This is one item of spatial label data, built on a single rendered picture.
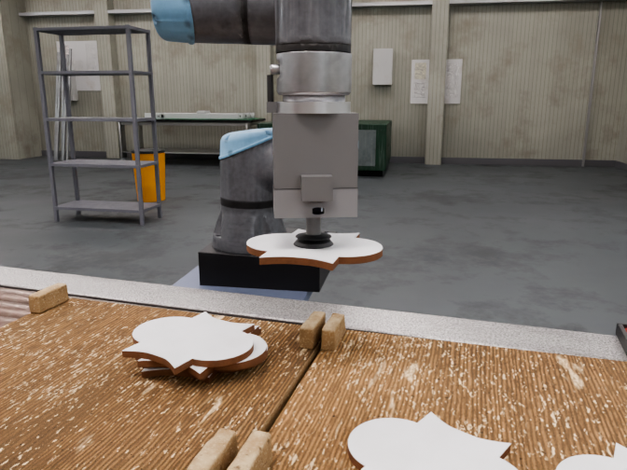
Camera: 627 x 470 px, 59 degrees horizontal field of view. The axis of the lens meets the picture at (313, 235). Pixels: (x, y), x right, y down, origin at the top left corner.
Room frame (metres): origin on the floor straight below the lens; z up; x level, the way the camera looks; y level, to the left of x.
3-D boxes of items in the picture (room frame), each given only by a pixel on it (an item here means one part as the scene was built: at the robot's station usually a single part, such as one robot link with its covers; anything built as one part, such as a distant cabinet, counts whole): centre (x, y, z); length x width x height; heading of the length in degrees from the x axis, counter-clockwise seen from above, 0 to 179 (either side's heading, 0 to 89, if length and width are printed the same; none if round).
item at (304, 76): (0.58, 0.00, 1.24); 0.08 x 0.08 x 0.05
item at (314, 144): (0.57, 0.00, 1.16); 0.10 x 0.09 x 0.16; 5
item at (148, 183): (6.86, 2.02, 0.31); 0.41 x 0.39 x 0.62; 80
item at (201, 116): (10.97, 2.37, 0.50); 2.76 x 1.03 x 1.00; 80
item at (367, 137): (10.04, -0.28, 0.42); 2.12 x 1.93 x 0.83; 80
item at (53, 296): (0.75, 0.37, 0.95); 0.06 x 0.02 x 0.03; 163
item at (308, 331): (0.64, 0.00, 0.95); 0.06 x 0.02 x 0.03; 163
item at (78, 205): (5.70, 2.13, 0.94); 0.99 x 0.41 x 1.88; 78
